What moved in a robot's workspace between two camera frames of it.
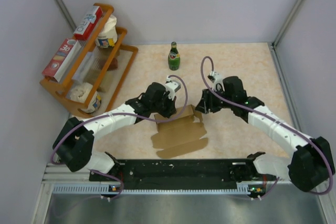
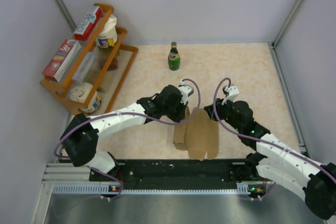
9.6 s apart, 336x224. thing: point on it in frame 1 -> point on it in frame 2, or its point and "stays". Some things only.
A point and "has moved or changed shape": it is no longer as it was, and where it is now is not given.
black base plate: [179, 174] stays
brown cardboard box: [180, 135] has moved or changed shape
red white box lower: [62, 60] stays
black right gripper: [207, 102] -> [220, 107]
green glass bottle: [174, 57] stays
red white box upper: [83, 32] stays
